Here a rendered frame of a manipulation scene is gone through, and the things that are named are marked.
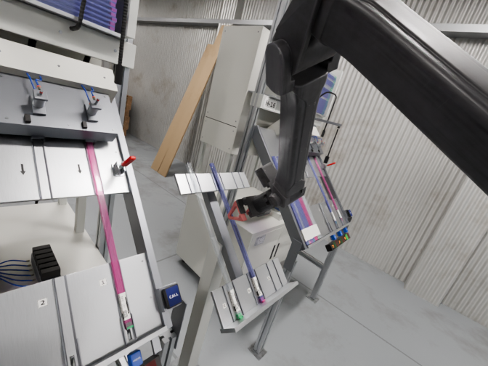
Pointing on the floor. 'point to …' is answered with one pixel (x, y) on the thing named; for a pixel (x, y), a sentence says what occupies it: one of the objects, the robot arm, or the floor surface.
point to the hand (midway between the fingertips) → (239, 214)
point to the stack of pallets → (127, 113)
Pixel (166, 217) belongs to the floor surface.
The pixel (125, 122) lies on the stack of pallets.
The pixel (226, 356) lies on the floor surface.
